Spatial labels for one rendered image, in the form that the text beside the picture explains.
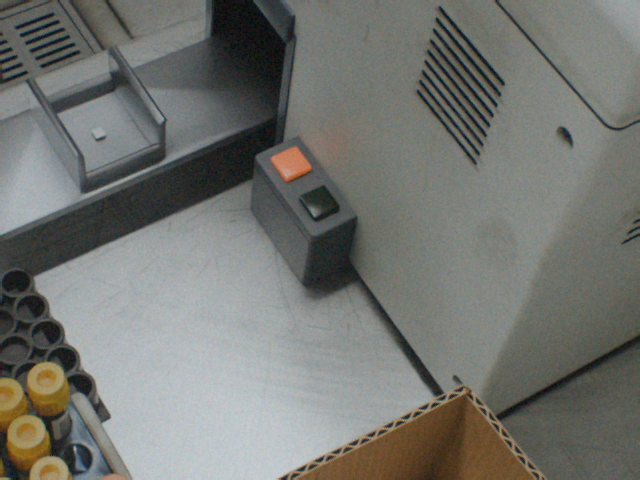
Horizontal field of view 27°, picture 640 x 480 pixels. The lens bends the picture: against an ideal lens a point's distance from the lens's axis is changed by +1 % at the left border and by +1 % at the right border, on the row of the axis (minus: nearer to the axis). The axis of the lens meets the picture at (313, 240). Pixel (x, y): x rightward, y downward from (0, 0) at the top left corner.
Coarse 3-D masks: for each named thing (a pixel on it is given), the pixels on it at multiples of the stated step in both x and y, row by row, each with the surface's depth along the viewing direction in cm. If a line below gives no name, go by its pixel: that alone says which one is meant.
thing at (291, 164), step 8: (288, 152) 69; (296, 152) 69; (272, 160) 69; (280, 160) 69; (288, 160) 69; (296, 160) 69; (304, 160) 69; (280, 168) 68; (288, 168) 68; (296, 168) 69; (304, 168) 69; (288, 176) 68; (296, 176) 68
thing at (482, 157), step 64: (256, 0) 67; (320, 0) 61; (384, 0) 56; (448, 0) 52; (512, 0) 48; (576, 0) 45; (320, 64) 64; (384, 64) 58; (448, 64) 54; (512, 64) 49; (576, 64) 46; (320, 128) 67; (384, 128) 61; (448, 128) 56; (512, 128) 51; (576, 128) 48; (256, 192) 71; (384, 192) 64; (448, 192) 58; (512, 192) 53; (576, 192) 49; (320, 256) 69; (384, 256) 67; (448, 256) 61; (512, 256) 55; (576, 256) 54; (448, 320) 64; (512, 320) 58; (576, 320) 62; (448, 384) 67; (512, 384) 64
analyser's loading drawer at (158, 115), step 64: (128, 64) 69; (192, 64) 73; (256, 64) 74; (0, 128) 70; (64, 128) 66; (128, 128) 71; (192, 128) 71; (256, 128) 72; (0, 192) 68; (64, 192) 68
